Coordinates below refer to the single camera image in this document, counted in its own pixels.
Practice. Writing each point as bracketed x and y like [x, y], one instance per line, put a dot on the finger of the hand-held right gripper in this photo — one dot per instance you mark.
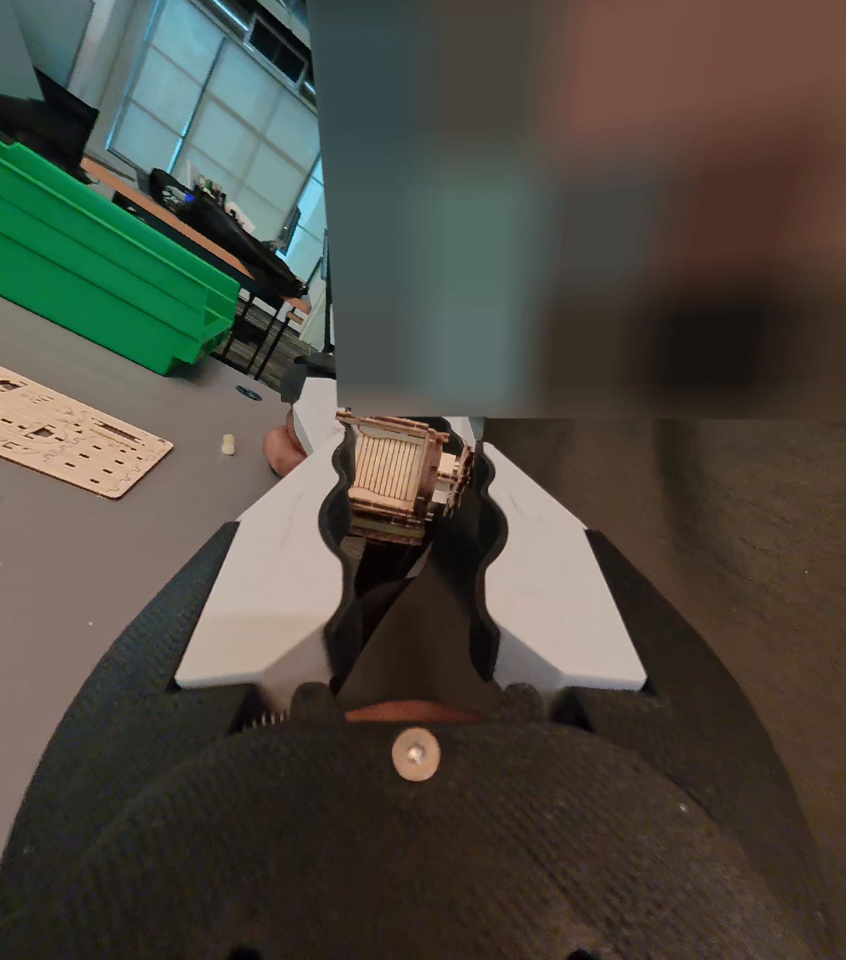
[320, 416]
[472, 429]

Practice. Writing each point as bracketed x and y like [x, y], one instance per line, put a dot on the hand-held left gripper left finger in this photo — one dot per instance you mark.
[265, 585]

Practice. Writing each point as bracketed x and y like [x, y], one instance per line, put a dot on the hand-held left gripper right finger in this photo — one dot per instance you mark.
[558, 592]

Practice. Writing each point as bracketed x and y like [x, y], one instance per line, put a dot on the small wooden model assembly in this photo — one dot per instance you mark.
[400, 476]

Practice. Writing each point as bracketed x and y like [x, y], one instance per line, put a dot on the grey desk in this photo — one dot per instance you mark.
[55, 585]

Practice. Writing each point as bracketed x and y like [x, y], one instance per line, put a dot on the person's right hand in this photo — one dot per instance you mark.
[284, 450]

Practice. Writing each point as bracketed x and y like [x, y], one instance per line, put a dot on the small black round disc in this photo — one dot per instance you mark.
[248, 392]

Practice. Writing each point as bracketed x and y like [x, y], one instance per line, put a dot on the small cream peg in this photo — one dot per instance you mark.
[229, 445]

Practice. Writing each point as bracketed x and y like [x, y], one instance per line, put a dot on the wooden table with black legs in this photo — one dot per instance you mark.
[235, 259]

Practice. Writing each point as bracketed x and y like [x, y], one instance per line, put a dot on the black bag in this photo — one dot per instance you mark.
[235, 217]

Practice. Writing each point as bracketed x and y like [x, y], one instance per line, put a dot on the person's olive shirt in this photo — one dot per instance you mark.
[767, 637]

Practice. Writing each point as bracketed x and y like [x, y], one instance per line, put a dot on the pale wooden puzzle sheet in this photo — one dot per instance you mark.
[40, 427]

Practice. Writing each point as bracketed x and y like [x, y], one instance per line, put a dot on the green plastic bin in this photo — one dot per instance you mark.
[78, 240]

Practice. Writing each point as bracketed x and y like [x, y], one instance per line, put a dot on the large glass window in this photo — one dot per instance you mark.
[220, 97]

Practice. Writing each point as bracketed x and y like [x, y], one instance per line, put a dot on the black monitor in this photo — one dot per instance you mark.
[33, 124]

